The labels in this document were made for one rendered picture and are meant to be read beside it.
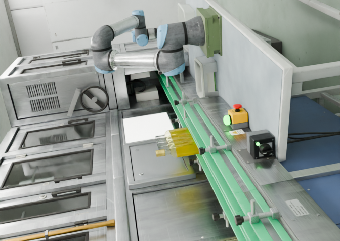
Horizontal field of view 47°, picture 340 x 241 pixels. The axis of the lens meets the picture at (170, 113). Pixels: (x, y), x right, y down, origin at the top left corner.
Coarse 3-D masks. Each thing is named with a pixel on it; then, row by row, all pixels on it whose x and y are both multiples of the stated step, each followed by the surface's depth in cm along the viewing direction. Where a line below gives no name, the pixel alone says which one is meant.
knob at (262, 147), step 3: (264, 144) 141; (267, 144) 141; (261, 147) 141; (264, 147) 140; (267, 147) 140; (270, 147) 140; (261, 150) 140; (264, 150) 140; (267, 150) 140; (270, 150) 140; (261, 153) 141; (264, 153) 139; (267, 153) 139; (270, 153) 141
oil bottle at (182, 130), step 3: (174, 129) 208; (177, 129) 207; (180, 129) 207; (183, 129) 206; (186, 129) 206; (165, 132) 206; (168, 132) 205; (171, 132) 204; (174, 132) 204; (177, 132) 204; (180, 132) 204; (183, 132) 204; (186, 132) 204; (165, 135) 204; (168, 135) 204; (165, 138) 205
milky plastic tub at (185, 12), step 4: (184, 4) 258; (188, 4) 258; (180, 8) 261; (184, 8) 249; (188, 8) 249; (180, 12) 262; (184, 12) 242; (188, 12) 243; (192, 12) 244; (180, 16) 264; (184, 16) 242; (188, 16) 244; (192, 16) 245; (180, 20) 265; (184, 20) 244
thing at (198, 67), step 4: (196, 60) 217; (196, 64) 225; (200, 64) 210; (196, 68) 226; (200, 68) 210; (196, 72) 227; (200, 72) 227; (196, 76) 228; (200, 76) 228; (196, 80) 229; (200, 80) 229; (196, 84) 230; (200, 84) 230; (196, 88) 231; (200, 88) 231; (200, 92) 230; (204, 92) 216; (200, 96) 224; (204, 96) 216
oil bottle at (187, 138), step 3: (180, 138) 197; (183, 138) 197; (186, 138) 196; (189, 138) 196; (192, 138) 196; (171, 141) 195; (174, 141) 195; (177, 141) 194; (180, 141) 194; (183, 141) 194; (168, 144) 194; (171, 144) 193; (168, 147) 194
